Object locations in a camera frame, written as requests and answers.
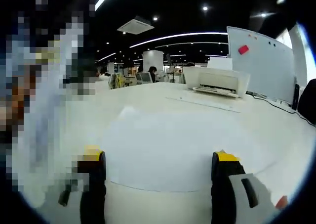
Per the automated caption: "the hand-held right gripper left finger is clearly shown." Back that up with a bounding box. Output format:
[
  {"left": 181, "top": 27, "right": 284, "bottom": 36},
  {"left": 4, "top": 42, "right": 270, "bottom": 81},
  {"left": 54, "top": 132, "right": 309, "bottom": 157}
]
[{"left": 43, "top": 147, "right": 107, "bottom": 224}]

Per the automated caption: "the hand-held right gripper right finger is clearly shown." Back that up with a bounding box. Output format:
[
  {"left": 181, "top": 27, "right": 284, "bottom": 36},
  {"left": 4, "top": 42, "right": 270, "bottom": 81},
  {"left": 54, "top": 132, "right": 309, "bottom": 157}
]
[{"left": 211, "top": 149, "right": 276, "bottom": 224}]

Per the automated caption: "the stack of white printing papers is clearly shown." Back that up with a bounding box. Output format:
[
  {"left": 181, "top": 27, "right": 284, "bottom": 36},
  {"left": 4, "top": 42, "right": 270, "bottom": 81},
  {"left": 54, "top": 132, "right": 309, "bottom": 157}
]
[{"left": 102, "top": 106, "right": 262, "bottom": 193}]

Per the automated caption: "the person's right hand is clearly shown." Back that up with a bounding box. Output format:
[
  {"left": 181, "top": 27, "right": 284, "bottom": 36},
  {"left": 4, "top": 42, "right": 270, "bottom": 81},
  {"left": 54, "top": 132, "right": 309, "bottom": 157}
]
[{"left": 275, "top": 195, "right": 289, "bottom": 210}]

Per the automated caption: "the white table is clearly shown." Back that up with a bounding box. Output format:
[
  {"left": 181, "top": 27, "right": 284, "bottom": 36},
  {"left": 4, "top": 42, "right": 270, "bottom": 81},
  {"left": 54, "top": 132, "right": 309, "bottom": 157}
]
[{"left": 24, "top": 82, "right": 314, "bottom": 224}]

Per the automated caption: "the yellow and white rack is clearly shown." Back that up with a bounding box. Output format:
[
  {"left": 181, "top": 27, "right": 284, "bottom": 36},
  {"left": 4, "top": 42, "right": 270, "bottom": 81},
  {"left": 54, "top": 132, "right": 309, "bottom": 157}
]
[{"left": 109, "top": 72, "right": 127, "bottom": 89}]

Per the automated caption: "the white printer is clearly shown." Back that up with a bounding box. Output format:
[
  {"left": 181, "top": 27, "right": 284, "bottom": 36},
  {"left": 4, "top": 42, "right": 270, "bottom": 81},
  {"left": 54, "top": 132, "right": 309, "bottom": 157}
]
[{"left": 184, "top": 67, "right": 250, "bottom": 99}]

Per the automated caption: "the grey office chair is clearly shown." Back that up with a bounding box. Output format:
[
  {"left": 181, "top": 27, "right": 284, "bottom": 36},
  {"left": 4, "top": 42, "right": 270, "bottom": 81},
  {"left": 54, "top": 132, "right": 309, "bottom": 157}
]
[{"left": 136, "top": 72, "right": 152, "bottom": 85}]

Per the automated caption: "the black slim upright object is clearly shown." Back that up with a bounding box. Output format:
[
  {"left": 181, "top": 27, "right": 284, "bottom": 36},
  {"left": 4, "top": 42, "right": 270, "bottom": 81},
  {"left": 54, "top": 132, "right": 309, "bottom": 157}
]
[{"left": 292, "top": 83, "right": 300, "bottom": 110}]

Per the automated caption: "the black office chair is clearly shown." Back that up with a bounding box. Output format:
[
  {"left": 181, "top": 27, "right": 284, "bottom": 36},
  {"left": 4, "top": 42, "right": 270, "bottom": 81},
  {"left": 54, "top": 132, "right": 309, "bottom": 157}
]
[{"left": 297, "top": 78, "right": 316, "bottom": 125}]

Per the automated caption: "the white whiteboard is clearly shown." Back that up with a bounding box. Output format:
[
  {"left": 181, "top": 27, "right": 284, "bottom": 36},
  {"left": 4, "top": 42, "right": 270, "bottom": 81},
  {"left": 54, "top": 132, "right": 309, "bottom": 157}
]
[{"left": 226, "top": 26, "right": 296, "bottom": 105}]

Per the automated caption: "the white square pillar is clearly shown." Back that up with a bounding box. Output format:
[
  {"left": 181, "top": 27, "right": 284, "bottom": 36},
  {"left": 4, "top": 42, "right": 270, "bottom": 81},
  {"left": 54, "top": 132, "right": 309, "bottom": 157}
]
[{"left": 143, "top": 50, "right": 164, "bottom": 73}]

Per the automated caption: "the curved ceiling light strip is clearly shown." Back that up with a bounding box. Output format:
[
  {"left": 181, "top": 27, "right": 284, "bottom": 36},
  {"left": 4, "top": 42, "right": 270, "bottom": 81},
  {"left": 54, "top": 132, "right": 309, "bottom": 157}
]
[{"left": 129, "top": 32, "right": 229, "bottom": 48}]

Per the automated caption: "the ceiling air conditioner unit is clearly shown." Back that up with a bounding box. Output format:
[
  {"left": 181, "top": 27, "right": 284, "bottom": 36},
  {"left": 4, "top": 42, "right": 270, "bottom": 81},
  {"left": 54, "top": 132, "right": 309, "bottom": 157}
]
[{"left": 117, "top": 15, "right": 155, "bottom": 35}]

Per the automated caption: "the black power cable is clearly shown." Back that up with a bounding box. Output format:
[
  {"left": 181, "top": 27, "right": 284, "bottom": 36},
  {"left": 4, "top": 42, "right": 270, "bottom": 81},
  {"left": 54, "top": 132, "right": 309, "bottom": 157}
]
[{"left": 245, "top": 91, "right": 316, "bottom": 126}]

